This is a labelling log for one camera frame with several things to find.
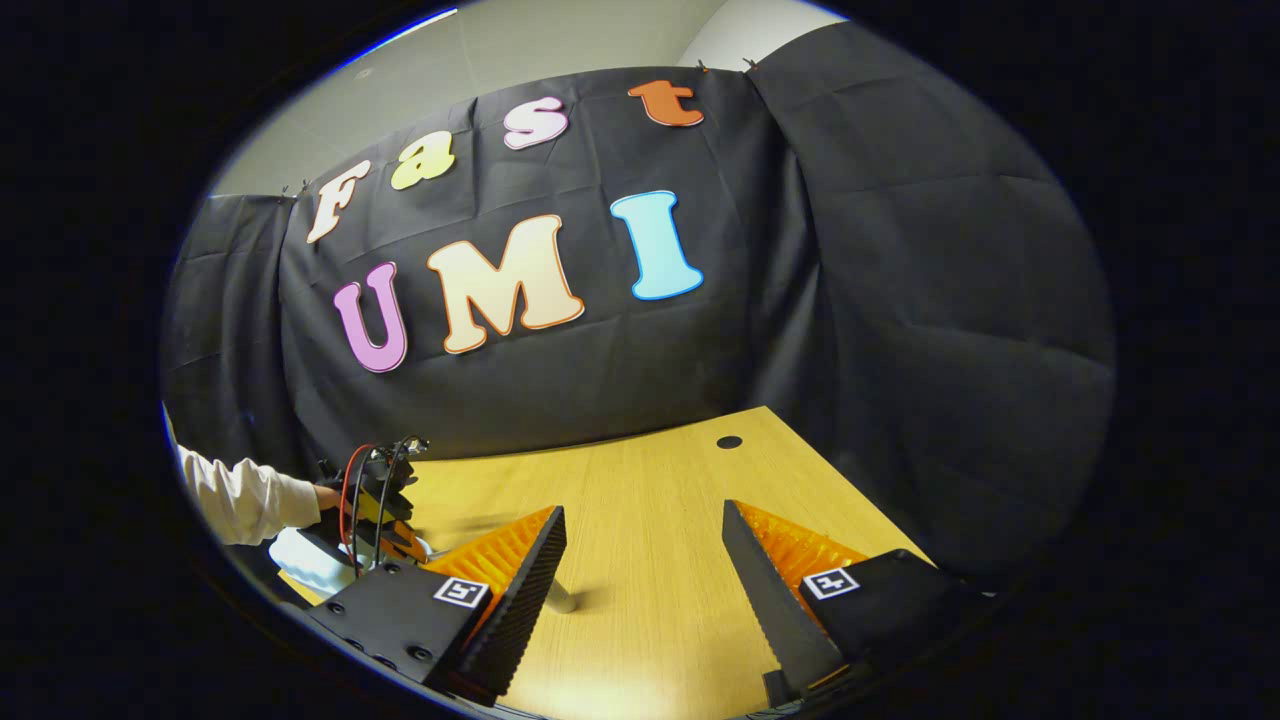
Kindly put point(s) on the green and white cream tube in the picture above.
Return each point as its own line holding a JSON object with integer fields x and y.
{"x": 562, "y": 598}

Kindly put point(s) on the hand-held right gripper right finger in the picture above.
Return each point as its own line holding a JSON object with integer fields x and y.
{"x": 770, "y": 600}

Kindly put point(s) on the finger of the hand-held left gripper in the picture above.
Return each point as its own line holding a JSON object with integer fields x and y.
{"x": 405, "y": 540}

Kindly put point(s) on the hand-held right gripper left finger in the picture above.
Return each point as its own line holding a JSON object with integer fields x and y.
{"x": 520, "y": 600}

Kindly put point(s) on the black backdrop cloth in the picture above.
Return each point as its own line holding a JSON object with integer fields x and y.
{"x": 900, "y": 300}

